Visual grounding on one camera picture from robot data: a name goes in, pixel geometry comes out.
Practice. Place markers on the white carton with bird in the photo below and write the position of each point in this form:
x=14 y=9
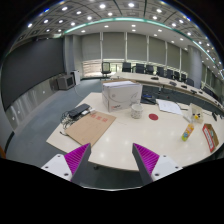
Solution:
x=195 y=113

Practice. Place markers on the white paper sheets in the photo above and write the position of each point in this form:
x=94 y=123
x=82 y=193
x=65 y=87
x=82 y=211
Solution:
x=168 y=106

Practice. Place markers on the grey crt monitor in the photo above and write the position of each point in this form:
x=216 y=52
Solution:
x=65 y=82

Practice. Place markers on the white patterned cup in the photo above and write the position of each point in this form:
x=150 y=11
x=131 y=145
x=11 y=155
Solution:
x=136 y=111

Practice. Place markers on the red brown snack box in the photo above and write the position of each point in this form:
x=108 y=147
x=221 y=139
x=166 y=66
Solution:
x=210 y=136

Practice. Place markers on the white cardboard box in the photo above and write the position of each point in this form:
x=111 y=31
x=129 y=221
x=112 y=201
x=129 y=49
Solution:
x=121 y=95

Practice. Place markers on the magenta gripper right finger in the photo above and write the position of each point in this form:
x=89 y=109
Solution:
x=152 y=166

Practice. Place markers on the orange yellow drink bottle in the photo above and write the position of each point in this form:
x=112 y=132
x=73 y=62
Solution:
x=186 y=134

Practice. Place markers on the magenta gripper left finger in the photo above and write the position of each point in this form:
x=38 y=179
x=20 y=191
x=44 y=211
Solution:
x=71 y=166

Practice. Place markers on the long curved conference desk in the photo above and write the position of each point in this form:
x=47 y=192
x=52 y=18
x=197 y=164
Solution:
x=173 y=85

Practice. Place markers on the black office chair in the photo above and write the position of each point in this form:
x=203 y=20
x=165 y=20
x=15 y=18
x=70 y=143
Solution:
x=105 y=68

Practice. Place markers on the red round coaster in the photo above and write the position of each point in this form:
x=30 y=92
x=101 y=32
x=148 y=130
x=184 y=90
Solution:
x=153 y=116

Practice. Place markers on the black power adapter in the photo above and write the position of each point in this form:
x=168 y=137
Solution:
x=78 y=110

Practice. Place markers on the flat brown cardboard sheet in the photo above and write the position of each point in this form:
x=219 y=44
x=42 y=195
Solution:
x=90 y=128

